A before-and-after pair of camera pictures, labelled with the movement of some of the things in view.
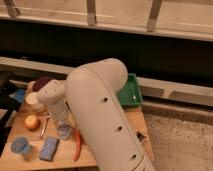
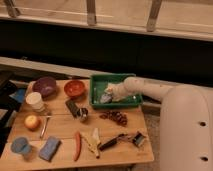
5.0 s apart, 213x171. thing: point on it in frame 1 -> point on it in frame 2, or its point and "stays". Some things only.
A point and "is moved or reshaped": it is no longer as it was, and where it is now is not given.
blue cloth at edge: (18, 94) stays
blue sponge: (49, 148) stays
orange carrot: (76, 145) stays
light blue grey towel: (64, 130) is moved or reshaped
